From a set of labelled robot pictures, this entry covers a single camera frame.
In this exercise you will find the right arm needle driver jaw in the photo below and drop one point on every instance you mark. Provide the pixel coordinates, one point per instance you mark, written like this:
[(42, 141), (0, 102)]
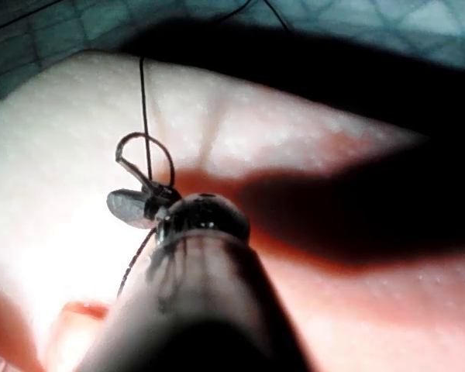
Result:
[(155, 190), (126, 205)]

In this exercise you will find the right arm needle driver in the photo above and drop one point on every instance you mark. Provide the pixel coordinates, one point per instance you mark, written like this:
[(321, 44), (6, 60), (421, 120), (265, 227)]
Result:
[(205, 217)]

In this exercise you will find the black thread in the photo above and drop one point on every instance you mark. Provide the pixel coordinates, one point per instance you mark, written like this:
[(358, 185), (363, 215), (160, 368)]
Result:
[(143, 108)]

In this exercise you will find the dark right arm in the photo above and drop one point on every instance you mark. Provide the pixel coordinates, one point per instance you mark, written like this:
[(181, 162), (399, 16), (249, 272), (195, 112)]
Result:
[(201, 310)]

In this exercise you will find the tissue pad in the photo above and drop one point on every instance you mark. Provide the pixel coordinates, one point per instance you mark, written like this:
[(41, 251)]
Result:
[(62, 162)]

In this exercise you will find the dark grid mat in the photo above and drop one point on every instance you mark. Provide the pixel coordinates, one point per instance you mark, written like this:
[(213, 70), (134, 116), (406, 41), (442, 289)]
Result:
[(31, 35)]

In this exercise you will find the blue-green cloth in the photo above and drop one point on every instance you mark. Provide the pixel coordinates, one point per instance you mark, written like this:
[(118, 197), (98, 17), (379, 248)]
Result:
[(391, 19)]

